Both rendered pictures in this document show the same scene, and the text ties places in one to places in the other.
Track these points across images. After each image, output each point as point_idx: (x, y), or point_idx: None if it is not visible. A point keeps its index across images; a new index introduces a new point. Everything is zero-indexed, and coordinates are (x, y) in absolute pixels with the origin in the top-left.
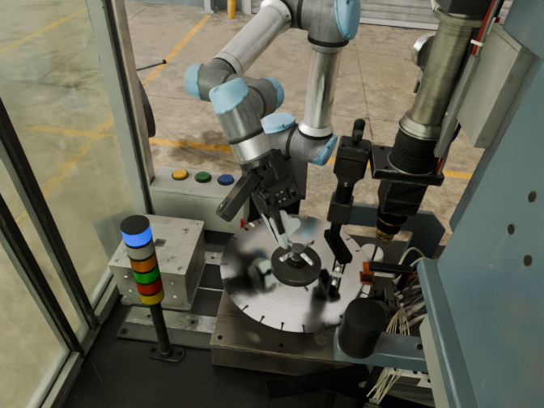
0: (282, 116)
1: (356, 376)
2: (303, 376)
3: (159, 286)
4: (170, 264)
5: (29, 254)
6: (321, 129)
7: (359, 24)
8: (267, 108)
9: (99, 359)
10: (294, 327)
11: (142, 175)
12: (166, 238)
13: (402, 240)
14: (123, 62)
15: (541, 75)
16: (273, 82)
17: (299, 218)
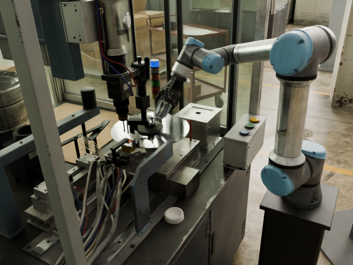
0: (312, 146)
1: (91, 136)
2: (103, 126)
3: (153, 91)
4: (182, 113)
5: (167, 63)
6: (273, 152)
7: (295, 68)
8: (194, 60)
9: None
10: (120, 121)
11: (230, 93)
12: (199, 114)
13: (179, 245)
14: (237, 34)
15: None
16: (208, 54)
17: (180, 135)
